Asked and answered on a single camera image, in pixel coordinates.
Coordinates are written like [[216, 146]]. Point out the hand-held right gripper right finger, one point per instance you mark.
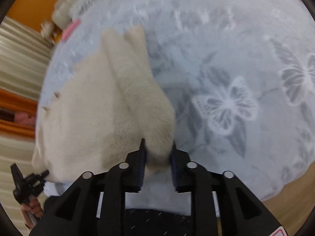
[[173, 172]]

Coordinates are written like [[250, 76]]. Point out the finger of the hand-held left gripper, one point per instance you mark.
[[17, 179], [35, 180]]

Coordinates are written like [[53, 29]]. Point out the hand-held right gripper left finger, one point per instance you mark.
[[142, 169]]

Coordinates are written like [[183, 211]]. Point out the beige sweater with black hearts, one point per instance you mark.
[[98, 118]]

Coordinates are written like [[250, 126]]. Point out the person's left hand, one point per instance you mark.
[[33, 207]]

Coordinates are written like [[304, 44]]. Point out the person's dark dotted clothing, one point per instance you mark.
[[157, 223]]

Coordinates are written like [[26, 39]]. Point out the pink hanging cloth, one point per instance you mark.
[[24, 119]]

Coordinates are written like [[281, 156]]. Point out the cream pleated curtain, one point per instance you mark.
[[17, 64]]

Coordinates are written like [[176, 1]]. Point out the grey butterfly print bedspread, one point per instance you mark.
[[221, 66]]

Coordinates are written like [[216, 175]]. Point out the white feather lamp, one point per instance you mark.
[[46, 29]]

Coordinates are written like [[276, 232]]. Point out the pink folded cloth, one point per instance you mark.
[[70, 29]]

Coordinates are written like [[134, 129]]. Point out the orange door frame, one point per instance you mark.
[[17, 100]]

